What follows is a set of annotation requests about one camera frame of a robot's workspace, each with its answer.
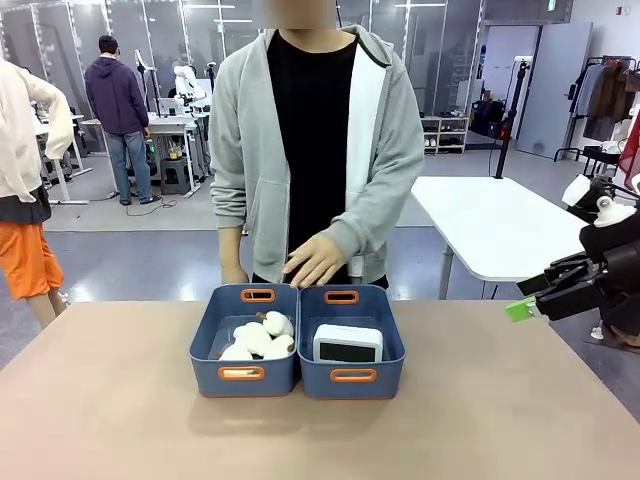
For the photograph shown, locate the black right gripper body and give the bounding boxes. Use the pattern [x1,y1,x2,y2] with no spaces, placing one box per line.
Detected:
[579,212,640,322]

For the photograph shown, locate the white digital clock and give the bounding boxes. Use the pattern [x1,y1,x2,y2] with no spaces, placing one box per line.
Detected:
[313,323,385,364]

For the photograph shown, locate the person's left forearm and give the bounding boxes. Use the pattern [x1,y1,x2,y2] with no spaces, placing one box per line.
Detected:
[324,174,425,257]

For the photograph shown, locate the person's right forearm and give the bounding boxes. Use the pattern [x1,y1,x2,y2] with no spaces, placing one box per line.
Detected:
[218,227,250,272]

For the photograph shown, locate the person's left hand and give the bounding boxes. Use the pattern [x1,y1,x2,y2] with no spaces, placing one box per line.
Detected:
[282,233,350,290]

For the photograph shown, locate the white table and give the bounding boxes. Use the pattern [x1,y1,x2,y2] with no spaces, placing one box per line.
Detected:
[410,175,601,301]

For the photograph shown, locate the black utility cart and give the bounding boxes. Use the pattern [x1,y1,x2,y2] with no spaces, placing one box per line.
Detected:
[574,144,626,187]

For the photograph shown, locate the red hanging garment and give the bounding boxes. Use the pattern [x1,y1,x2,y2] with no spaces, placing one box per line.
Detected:
[618,107,640,187]

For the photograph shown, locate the black clothes rack with coats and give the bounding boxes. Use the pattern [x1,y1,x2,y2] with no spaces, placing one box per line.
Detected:
[553,55,640,164]

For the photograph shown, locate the black tripod stand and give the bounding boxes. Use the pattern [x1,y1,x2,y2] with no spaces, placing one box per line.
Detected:
[493,58,532,180]

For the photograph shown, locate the wooden shoe rack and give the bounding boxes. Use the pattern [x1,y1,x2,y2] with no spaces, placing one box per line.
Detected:
[422,115,471,155]

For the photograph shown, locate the gray door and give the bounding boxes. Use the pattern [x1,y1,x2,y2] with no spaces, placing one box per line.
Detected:
[514,22,594,160]

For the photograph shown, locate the person in gray hoodie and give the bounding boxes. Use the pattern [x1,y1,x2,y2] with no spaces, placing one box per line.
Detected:
[208,24,426,291]

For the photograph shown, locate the gray step stool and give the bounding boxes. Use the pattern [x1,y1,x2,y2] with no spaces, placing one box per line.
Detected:
[159,158,194,196]

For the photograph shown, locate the white background desk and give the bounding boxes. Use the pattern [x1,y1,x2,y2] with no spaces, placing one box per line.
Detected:
[79,112,211,199]

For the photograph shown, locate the person in navy hoodie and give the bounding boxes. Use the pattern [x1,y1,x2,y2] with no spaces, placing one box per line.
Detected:
[83,34,162,206]

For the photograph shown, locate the person in cream sweater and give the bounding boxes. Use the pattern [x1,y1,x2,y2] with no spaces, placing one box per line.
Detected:
[0,58,76,329]

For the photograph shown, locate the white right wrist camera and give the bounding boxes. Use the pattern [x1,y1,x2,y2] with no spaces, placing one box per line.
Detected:
[561,174,640,224]

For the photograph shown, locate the blue basket orange handles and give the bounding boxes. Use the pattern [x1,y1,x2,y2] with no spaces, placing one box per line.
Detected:
[297,283,406,400]
[188,283,301,399]

